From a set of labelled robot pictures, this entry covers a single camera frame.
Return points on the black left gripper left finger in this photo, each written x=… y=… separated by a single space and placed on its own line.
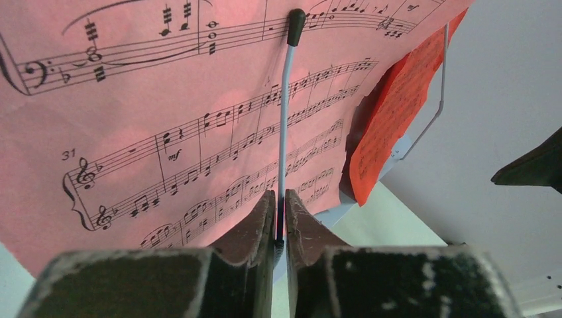
x=230 y=278

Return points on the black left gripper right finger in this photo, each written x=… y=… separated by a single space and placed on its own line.
x=329 y=278

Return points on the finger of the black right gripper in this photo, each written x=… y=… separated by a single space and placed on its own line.
x=539 y=167

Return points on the light blue music stand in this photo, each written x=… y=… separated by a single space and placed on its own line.
x=296 y=22

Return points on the red sheet music page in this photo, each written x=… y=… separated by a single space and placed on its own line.
x=403 y=94

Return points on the pink sheet music page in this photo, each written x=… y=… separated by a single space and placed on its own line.
x=150 y=124

